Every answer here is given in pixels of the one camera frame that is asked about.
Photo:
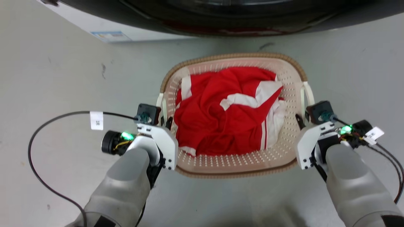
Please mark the blue white label sticker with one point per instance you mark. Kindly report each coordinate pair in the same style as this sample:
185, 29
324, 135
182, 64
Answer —
110, 36

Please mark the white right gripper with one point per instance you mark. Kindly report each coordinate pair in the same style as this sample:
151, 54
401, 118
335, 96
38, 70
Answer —
307, 143

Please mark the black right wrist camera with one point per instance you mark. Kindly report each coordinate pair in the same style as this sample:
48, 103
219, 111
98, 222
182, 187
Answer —
319, 112

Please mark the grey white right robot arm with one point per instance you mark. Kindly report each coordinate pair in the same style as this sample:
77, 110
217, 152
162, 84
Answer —
356, 186

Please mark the beige perforated plastic laundry basket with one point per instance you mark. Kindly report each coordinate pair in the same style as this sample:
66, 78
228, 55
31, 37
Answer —
233, 162

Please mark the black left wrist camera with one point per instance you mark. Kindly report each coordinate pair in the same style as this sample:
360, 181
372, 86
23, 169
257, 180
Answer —
148, 114

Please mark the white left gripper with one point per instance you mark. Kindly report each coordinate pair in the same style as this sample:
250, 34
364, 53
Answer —
164, 142

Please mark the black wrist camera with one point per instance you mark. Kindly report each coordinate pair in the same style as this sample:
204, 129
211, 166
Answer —
148, 114
319, 112

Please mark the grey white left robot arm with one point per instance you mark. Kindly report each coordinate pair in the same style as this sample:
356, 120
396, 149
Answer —
123, 189

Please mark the white washing machine body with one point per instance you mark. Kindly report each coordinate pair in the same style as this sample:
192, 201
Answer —
79, 22

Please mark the red and white garment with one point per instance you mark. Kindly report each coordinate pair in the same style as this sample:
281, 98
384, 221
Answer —
217, 119

